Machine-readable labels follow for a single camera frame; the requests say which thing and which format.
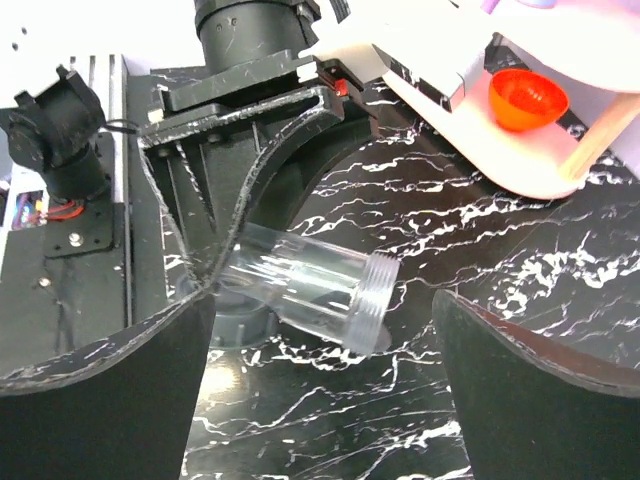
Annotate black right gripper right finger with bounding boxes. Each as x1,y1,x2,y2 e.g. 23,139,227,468
432,290,639,479

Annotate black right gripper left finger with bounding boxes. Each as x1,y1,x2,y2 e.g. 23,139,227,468
1,294,215,479

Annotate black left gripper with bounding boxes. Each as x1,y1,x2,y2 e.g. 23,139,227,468
139,50,370,288

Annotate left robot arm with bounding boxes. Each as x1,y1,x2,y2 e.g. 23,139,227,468
1,1,378,287

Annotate pink three-tier shelf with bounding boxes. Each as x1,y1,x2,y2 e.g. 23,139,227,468
310,1,639,200

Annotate orange plastic bowl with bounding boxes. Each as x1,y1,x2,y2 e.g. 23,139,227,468
488,68,570,132

